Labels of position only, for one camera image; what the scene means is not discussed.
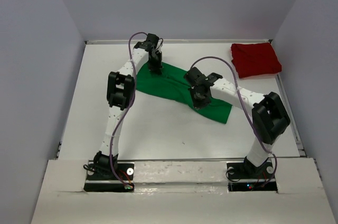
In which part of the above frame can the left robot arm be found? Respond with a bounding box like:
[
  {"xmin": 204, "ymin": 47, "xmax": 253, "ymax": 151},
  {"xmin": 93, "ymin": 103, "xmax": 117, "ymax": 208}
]
[{"xmin": 93, "ymin": 33, "xmax": 163, "ymax": 183}]

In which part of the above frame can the green t-shirt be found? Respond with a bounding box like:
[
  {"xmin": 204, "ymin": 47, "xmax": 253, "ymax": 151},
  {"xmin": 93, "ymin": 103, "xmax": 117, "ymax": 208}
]
[{"xmin": 137, "ymin": 63, "xmax": 232, "ymax": 124}]

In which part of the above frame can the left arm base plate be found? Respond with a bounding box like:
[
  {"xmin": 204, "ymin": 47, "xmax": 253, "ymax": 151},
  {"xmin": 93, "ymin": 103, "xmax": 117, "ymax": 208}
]
[{"xmin": 83, "ymin": 162, "xmax": 135, "ymax": 193}]

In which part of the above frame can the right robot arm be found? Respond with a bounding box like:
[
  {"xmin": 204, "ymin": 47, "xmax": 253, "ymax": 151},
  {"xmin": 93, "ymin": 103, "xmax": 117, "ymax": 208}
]
[{"xmin": 184, "ymin": 67, "xmax": 290, "ymax": 178}]

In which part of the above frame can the folded red t-shirt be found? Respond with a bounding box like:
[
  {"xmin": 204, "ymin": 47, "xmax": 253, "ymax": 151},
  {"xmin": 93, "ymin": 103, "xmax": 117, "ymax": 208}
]
[{"xmin": 231, "ymin": 43, "xmax": 282, "ymax": 79}]

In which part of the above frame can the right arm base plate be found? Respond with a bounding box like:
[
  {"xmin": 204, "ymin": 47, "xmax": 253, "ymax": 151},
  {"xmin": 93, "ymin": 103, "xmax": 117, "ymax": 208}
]
[{"xmin": 226, "ymin": 161, "xmax": 278, "ymax": 192}]

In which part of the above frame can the aluminium rail right edge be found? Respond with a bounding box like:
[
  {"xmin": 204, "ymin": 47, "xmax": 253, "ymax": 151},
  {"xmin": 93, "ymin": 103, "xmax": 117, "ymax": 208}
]
[{"xmin": 275, "ymin": 73, "xmax": 307, "ymax": 157}]

